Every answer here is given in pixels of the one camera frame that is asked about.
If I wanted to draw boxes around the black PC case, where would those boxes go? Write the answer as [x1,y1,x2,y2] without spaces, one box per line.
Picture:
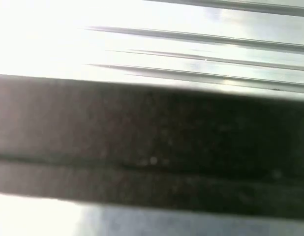
[0,73,304,221]

